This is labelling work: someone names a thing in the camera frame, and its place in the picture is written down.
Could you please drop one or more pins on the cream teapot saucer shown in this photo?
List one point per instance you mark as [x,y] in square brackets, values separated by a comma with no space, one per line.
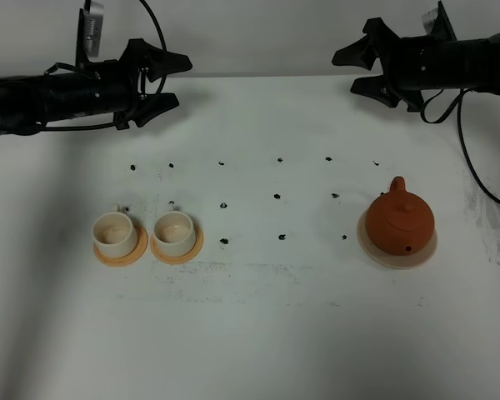
[393,261]

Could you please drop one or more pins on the white teacup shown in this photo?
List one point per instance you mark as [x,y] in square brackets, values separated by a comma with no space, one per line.
[114,234]
[174,234]

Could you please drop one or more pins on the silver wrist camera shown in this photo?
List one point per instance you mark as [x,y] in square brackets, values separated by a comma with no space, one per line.
[437,25]
[89,32]

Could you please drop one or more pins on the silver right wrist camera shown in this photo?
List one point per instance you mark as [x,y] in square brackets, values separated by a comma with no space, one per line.
[437,25]

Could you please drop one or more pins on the brown clay teapot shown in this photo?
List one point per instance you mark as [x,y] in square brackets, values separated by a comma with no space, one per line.
[399,222]

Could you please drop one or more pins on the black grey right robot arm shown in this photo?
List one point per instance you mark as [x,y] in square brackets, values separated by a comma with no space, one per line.
[482,65]

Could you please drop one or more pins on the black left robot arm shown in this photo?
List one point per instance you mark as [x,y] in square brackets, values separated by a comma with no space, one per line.
[34,104]

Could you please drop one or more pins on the orange left coaster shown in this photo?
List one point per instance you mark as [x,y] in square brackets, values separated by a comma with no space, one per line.
[132,257]

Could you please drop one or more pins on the white right teacup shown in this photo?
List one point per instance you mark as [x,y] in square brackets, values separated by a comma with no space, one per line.
[174,234]

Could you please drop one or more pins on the orange right coaster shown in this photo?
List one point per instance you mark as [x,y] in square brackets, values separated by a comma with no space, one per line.
[181,259]

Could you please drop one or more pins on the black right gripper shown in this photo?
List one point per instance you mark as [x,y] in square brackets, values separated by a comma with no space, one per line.
[410,65]

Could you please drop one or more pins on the white left teacup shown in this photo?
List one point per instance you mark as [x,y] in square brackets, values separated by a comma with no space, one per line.
[114,234]

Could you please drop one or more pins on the orange coaster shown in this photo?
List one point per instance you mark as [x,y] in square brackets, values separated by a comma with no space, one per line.
[181,259]
[132,257]

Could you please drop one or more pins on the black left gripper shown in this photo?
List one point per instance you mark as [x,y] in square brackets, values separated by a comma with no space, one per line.
[70,92]

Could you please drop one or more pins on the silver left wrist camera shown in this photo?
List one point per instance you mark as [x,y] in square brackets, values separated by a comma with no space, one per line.
[89,32]

